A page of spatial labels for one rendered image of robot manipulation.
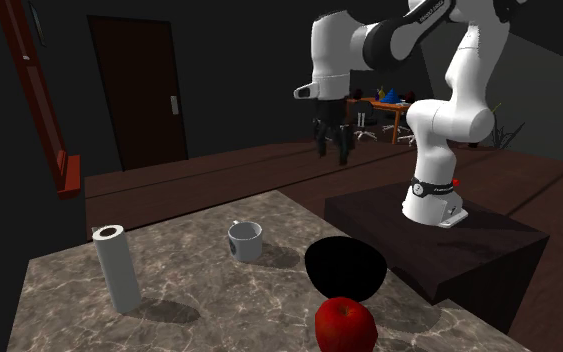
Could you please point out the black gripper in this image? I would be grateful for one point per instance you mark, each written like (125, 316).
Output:
(330, 111)

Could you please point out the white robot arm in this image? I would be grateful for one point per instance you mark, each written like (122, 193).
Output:
(437, 122)

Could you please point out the white office chair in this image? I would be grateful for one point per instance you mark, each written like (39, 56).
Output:
(363, 119)

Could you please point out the orange desk with items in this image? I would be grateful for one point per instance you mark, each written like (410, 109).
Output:
(390, 107)

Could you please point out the black bowl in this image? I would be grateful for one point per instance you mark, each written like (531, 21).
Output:
(345, 268)

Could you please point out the grey mug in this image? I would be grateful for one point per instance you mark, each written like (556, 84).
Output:
(245, 241)

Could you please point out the dark brown robot stand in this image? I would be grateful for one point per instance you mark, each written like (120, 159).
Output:
(456, 253)

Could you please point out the dark bare plant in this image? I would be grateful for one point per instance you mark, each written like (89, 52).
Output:
(504, 134)

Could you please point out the red apple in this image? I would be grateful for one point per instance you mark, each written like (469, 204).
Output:
(345, 325)

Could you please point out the dark brown door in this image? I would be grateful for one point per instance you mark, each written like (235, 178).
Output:
(139, 92)

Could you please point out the white paper towel roll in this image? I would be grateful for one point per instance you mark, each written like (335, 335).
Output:
(116, 268)

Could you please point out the red wooden frame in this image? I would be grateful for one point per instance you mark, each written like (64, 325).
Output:
(37, 97)

